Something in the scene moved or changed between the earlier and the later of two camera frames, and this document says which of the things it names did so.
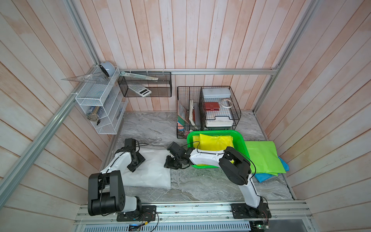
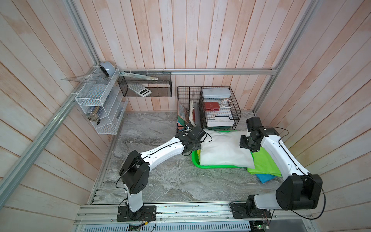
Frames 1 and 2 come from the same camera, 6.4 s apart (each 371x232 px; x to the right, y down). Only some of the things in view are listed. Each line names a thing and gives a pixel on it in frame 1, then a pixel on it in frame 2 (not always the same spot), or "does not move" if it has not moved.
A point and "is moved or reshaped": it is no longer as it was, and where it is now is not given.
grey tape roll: [108, 68] does not move
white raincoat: [151, 173] → [223, 148]
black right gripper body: [173, 163] → [245, 142]
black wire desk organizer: [206, 108] does not move
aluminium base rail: [287, 217] does not move
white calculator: [140, 90] does not move
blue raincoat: [285, 166] is moved or reshaped
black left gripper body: [136, 162] → [197, 146]
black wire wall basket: [162, 87] does not move
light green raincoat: [263, 158] does not move
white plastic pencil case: [216, 93] does not move
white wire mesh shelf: [104, 99] does not move
